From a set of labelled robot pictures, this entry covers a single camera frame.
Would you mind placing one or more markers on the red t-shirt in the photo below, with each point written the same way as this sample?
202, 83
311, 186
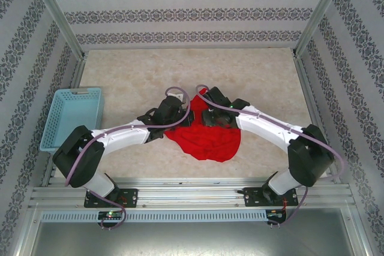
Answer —
210, 145

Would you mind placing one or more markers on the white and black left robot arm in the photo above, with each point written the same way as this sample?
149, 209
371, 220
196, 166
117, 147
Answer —
120, 139

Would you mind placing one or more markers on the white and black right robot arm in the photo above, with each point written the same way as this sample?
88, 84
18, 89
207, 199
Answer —
264, 127

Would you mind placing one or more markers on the light blue plastic basket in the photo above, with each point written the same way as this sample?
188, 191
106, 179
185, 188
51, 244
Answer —
69, 118

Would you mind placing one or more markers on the small circuit board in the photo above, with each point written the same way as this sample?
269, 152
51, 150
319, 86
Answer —
109, 214
276, 214

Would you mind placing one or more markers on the grey metal sheet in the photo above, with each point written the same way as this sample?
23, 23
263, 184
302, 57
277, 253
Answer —
192, 241

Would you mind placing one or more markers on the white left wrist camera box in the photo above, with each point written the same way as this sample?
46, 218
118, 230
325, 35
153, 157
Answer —
178, 97

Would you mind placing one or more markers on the aluminium rail beam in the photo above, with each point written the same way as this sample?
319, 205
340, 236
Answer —
192, 196

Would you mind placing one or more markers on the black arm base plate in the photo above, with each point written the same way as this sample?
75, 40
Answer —
252, 197
130, 197

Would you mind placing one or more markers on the aluminium side rail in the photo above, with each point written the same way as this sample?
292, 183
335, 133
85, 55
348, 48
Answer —
78, 70
310, 97

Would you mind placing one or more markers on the aluminium frame post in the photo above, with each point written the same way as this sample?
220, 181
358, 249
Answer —
52, 7
325, 4

